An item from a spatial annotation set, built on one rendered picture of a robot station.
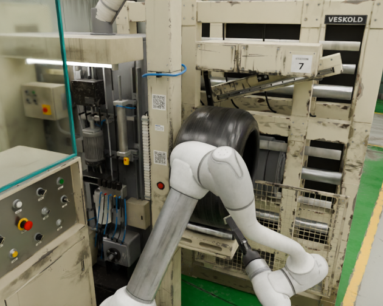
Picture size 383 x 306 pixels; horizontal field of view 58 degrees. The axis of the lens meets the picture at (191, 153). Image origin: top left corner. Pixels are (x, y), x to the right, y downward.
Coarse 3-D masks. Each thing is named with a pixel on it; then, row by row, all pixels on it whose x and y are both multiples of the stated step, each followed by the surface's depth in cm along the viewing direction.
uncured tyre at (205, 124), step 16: (208, 112) 161; (224, 112) 160; (240, 112) 161; (192, 128) 155; (208, 128) 152; (224, 128) 150; (240, 128) 152; (256, 128) 171; (176, 144) 155; (224, 144) 147; (240, 144) 149; (256, 144) 184; (256, 160) 189; (208, 192) 148; (208, 208) 152; (224, 208) 151; (208, 224) 164; (224, 224) 159
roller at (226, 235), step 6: (192, 222) 176; (186, 228) 177; (192, 228) 175; (198, 228) 173; (204, 228) 172; (210, 228) 171; (216, 228) 171; (210, 234) 172; (216, 234) 170; (222, 234) 169; (228, 234) 168
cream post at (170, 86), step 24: (168, 0) 150; (168, 24) 153; (168, 48) 157; (168, 72) 161; (168, 96) 165; (168, 120) 169; (168, 144) 173; (168, 168) 178; (168, 192) 183; (168, 288) 206
